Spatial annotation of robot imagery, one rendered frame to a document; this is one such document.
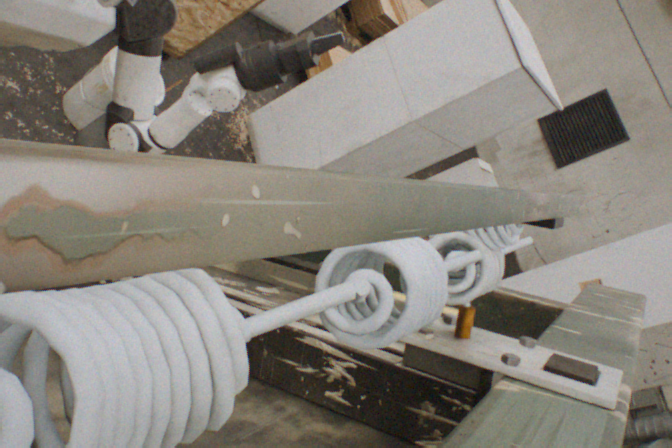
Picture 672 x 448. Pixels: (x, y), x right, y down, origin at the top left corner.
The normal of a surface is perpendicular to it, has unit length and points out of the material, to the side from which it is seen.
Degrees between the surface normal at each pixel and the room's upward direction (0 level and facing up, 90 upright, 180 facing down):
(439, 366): 90
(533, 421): 57
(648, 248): 90
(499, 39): 90
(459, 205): 33
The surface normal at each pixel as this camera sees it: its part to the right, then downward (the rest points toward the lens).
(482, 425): 0.16, -0.98
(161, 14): 0.58, 0.47
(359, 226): 0.86, 0.18
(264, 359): -0.48, -0.01
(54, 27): 0.61, 0.72
